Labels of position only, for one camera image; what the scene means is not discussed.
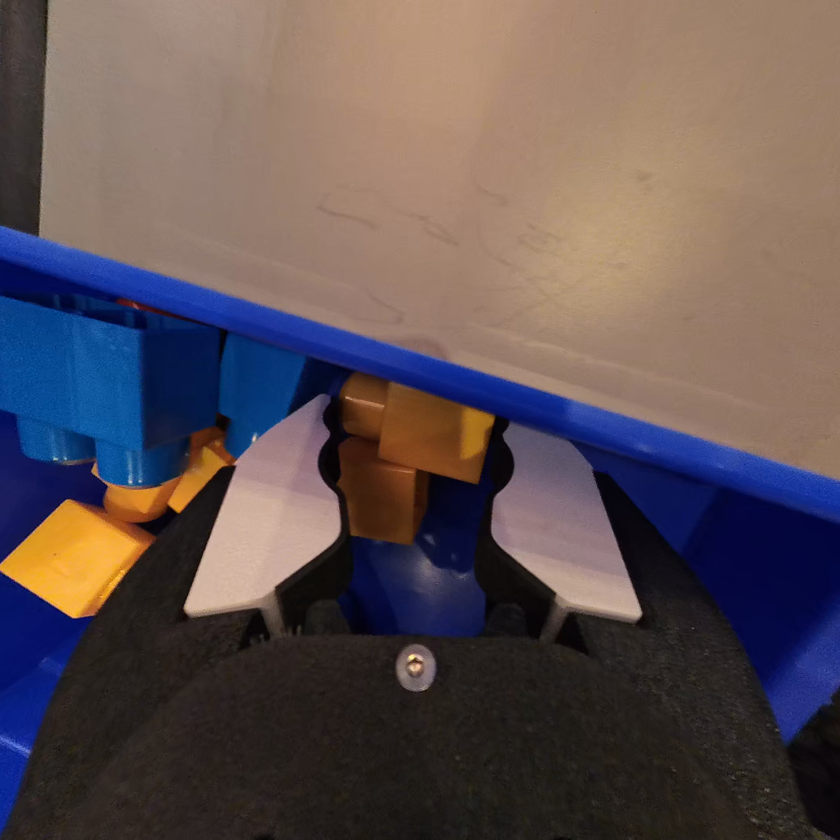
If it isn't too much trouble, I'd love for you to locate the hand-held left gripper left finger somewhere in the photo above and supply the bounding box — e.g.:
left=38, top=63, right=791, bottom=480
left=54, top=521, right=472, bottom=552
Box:
left=184, top=394, right=352, bottom=636

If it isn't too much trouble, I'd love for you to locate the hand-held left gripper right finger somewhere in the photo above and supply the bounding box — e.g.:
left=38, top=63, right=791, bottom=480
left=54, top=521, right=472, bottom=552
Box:
left=479, top=420, right=644, bottom=643

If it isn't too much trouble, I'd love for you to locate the blue plastic bin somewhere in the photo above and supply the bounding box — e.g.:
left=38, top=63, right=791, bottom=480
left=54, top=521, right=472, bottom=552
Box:
left=0, top=226, right=840, bottom=788

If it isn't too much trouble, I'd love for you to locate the pile of toy blocks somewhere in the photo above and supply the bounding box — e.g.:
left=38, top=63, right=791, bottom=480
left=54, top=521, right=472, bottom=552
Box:
left=0, top=295, right=496, bottom=621

